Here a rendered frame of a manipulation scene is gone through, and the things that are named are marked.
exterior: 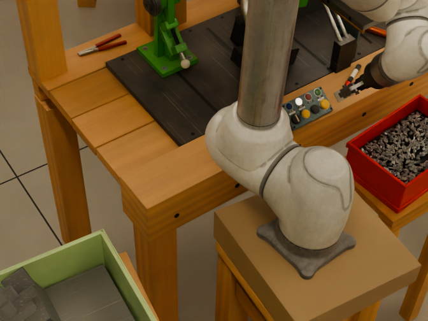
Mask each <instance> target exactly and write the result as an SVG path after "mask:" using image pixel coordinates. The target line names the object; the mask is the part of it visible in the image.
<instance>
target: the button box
mask: <svg viewBox="0 0 428 321"><path fill-rule="evenodd" d="M316 89H319V90H320V91H321V94H320V95H319V96H317V95H316V94H315V90H316ZM306 94H310V95H311V100H307V99H306V98H305V95H306ZM297 98H299V99H301V100H302V104H301V105H298V104H296V99H297ZM323 99H326V100H328V98H327V96H326V94H325V92H324V91H323V89H322V87H321V86H319V87H317V88H315V89H313V90H311V91H309V92H307V93H305V94H302V95H300V96H298V97H296V98H294V99H292V100H290V101H288V102H286V103H284V104H282V108H283V109H284V110H285V111H286V112H287V114H288V116H289V120H290V127H291V130H292V131H294V130H296V129H298V128H300V127H302V126H303V125H305V124H307V123H309V122H311V121H313V120H315V119H317V118H319V117H321V116H323V115H325V114H327V113H329V112H331V111H332V110H333V108H332V106H331V104H330V103H329V104H330V106H329V108H328V109H326V110H324V109H322V108H321V107H320V102H321V100H323ZM328 101H329V100H328ZM287 103H290V104H291V105H292V109H291V110H288V109H287V108H286V104H287ZM313 105H317V106H319V108H320V111H319V112H318V113H313V112H312V110H311V107H312V106H313ZM303 110H308V111H309V112H310V116H309V117H308V118H304V117H303V116H302V111H303ZM295 114H298V115H299V116H300V117H301V121H300V122H299V123H297V124H296V123H294V122H293V121H292V116H293V115H295Z"/></svg>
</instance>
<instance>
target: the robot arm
mask: <svg viewBox="0 0 428 321"><path fill-rule="evenodd" d="M341 1H342V2H344V3H345V4H346V5H347V6H349V7H350V8H351V9H353V10H355V11H358V12H359V13H361V14H363V15H364V16H366V17H367V18H369V19H371V20H374V21H376V22H384V21H385V23H386V28H387V37H386V43H385V49H384V51H382V52H381V53H379V54H378V55H376V56H374V58H373V59H372V61H371V62H369V63H368V64H367V65H366V67H365V68H364V74H362V75H360V77H359V78H357V79H355V82H353V83H349V84H348V85H346V84H345V85H343V86H342V87H343V88H342V89H339V90H338V91H336V92H335V93H334V96H335V98H336V99H337V101H338V102H341V101H342V100H344V99H346V98H348V97H350V96H352V95H354V93H355V94H356V95H357V94H360V93H359V90H360V91H362V90H364V89H368V88H370V87H372V88H374V89H383V88H385V87H391V86H393V85H397V84H399V83H401V82H404V81H405V80H412V79H415V78H418V77H419V76H422V75H424V74H426V73H427V72H428V0H341ZM298 7H299V0H248V8H247V14H246V26H245V38H244V45H243V56H242V63H241V74H240V81H239V93H238V100H237V101H236V102H235V103H233V104H231V105H230V106H226V107H225V108H222V109H221V110H219V111H218V112H217V113H216V114H215V115H214V116H213V117H212V118H211V120H210V121H209V123H208V125H207V127H206V131H205V144H206V147H207V149H208V151H209V154H210V155H211V157H212V159H213V160H214V161H215V163H216V164H217V165H218V166H219V167H220V168H221V169H222V170H223V171H225V172H226V173H227V174H228V175H229V176H230V177H232V178H233V179H234V180H236V181H237V182H238V183H239V184H241V185H242V186H244V187H245V188H246V189H248V190H249V191H251V192H253V193H254V194H256V195H258V196H259V197H261V198H262V199H263V200H265V202H267V204H268V205H269V207H270V208H271V209H272V210H273V212H274V213H275V215H276V216H277V218H275V219H274V220H272V221H271V222H269V223H267V224H264V225H260V226H259V227H258V228H257V232H256V234H257V236H258V237H259V238H260V239H263V240H264V241H266V242H267V243H269V244H270V245H271V246H272V247H273V248H274V249H275V250H276V251H277V252H278V253H279V254H280V255H281V256H282V257H283V258H284V259H286V260H287V261H288V262H289V263H290V264H291V265H292V266H293V267H294V268H295V269H296V270H297V272H298V273H299V275H300V277H301V278H303V279H305V280H310V279H312V278H313V276H314V274H315V273H316V272H317V271H318V270H319V269H321V268H322V267H324V266H325V265H326V264H328V263H329V262H330V261H332V260H333V259H335V258H336V257H337V256H339V255H340V254H341V253H343V252H344V251H347V250H350V249H353V248H354V247H355V244H356V239H355V238H354V237H353V236H352V235H350V234H348V233H346V232H345V231H344V230H343V229H344V228H345V225H346V222H347V220H348V217H349V214H350V210H351V208H352V203H353V197H354V178H353V173H352V169H351V167H350V164H349V163H348V161H347V160H346V159H345V157H344V156H343V155H341V154H340V153H339V152H337V151H335V150H333V149H331V148H329V147H326V146H309V147H306V148H304V147H301V146H300V145H298V144H297V143H296V142H295V141H294V140H293V134H292V130H291V127H290V120H289V116H288V114H287V112H286V111H285V110H284V109H283V108H282V102H283V95H284V91H285V84H286V79H287V72H288V68H289V60H290V53H291V49H292V42H293V37H294V30H295V26H296V18H297V11H298Z"/></svg>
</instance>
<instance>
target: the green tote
mask: <svg viewBox="0 0 428 321"><path fill-rule="evenodd" d="M101 264H104V266H105V268H106V270H107V272H108V273H109V275H110V277H111V279H112V280H113V282H114V284H115V286H116V288H117V289H118V291H119V292H120V295H121V296H122V298H123V300H124V302H125V303H126V305H127V307H128V309H129V311H130V312H131V314H132V316H133V317H134V319H135V321H157V320H156V318H155V317H154V315H153V313H152V311H151V309H150V308H149V306H148V305H147V303H146V301H145V299H144V297H143V296H142V294H141V292H140V291H139V289H138V287H137V286H136V284H135V282H134V280H133V279H132V277H131V275H130V274H129V272H128V270H127V268H126V267H125V265H124V263H123V262H122V260H121V258H120V256H119V255H118V253H117V251H116V250H115V248H114V246H113V245H112V243H111V241H110V239H109V237H108V236H107V234H106V233H105V231H104V229H101V230H99V231H96V232H93V233H92V234H89V235H86V236H84V237H82V238H79V239H76V240H74V241H72V242H70V243H67V244H65V245H62V246H60V247H57V248H54V249H53V250H50V251H48V252H45V253H43V254H40V255H38V256H35V257H33V258H31V259H28V260H25V261H23V262H21V263H18V264H16V265H14V266H11V267H8V268H6V269H4V270H2V271H0V286H1V287H2V288H4V287H3V285H2V284H1V281H3V280H4V279H5V278H7V277H8V276H9V275H11V274H12V273H14V272H15V271H17V270H18V269H20V268H21V267H23V268H24V269H25V270H26V271H27V273H28V274H29V276H30V277H31V278H32V279H33V280H34V281H35V282H36V283H37V284H38V285H39V286H41V287H42V288H43V289H45V288H47V287H50V286H52V285H55V284H56V283H59V282H62V281H64V280H67V279H68V278H71V277H73V276H76V275H78V274H80V273H82V272H85V271H87V270H90V269H92V268H94V267H96V266H99V265H101Z"/></svg>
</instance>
